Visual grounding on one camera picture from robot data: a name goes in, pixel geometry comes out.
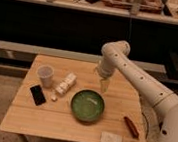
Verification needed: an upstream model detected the black smartphone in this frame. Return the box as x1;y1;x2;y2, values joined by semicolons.
30;85;46;106

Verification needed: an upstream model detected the green ceramic bowl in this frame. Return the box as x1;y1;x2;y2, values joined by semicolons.
70;89;105;123

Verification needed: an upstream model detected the white square sponge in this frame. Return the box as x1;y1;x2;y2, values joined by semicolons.
100;132;123;142

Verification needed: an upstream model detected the clear plastic cup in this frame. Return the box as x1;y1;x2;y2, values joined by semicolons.
37;65;54;88

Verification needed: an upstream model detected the brown woven basket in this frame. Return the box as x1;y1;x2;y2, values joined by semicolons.
102;0;164;14

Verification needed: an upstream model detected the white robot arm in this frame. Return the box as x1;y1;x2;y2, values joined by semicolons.
97;40;178;142

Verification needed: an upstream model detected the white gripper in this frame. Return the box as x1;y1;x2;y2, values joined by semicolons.
97;61;114;92

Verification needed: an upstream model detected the white plastic bottle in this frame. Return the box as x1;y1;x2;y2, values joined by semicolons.
55;73;77;96

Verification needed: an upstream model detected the wooden table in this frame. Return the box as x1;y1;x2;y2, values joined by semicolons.
0;55;146;142

